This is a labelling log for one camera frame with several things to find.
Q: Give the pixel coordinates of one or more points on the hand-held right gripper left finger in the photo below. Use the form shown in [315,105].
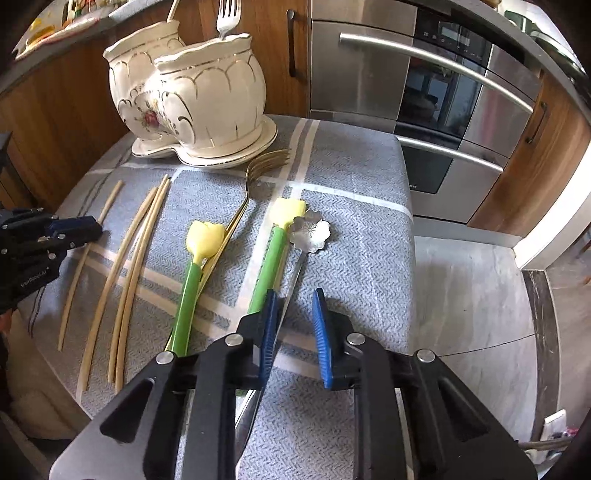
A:
[270,332]

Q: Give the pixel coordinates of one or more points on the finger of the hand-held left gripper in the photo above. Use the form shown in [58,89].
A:
[69,225]
[81,240]

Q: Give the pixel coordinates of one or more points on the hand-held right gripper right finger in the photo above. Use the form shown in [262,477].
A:
[323,337]

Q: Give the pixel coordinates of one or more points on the bamboo chopstick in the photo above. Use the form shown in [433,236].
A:
[119,288]
[172,10]
[144,284]
[137,277]
[90,265]

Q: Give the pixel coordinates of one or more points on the green yellow tulip utensil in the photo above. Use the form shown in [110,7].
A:
[270,258]
[189,295]

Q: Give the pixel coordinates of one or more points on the silver flower spoon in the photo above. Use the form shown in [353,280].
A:
[308,233]

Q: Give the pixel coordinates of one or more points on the white ceramic floral utensil pot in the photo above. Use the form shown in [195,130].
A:
[127,78]

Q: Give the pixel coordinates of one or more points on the gold fork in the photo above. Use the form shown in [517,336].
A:
[255,170]

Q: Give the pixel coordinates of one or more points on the white ceramic ribbed utensil pot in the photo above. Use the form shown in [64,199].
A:
[217,101]

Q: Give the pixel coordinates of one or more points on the grey checked table cloth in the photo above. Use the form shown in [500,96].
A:
[351,258]

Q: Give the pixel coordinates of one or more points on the wooden kitchen cabinet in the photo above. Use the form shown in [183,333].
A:
[60,115]
[531,184]

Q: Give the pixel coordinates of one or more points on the white ceramic double saucer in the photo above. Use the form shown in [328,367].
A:
[249,150]

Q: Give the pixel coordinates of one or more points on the white yellow printed tray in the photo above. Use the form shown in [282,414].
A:
[55,25]

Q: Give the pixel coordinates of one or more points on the small white box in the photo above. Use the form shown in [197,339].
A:
[556,427]

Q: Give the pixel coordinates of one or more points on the stainless steel oven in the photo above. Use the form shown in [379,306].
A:
[355,78]

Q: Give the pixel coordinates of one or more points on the silver fork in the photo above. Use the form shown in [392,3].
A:
[229,14]

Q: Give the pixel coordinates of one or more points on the black countertop appliance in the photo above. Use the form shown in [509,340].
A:
[556,50]

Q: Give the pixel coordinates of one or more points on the dark green container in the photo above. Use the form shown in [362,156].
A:
[516,19]

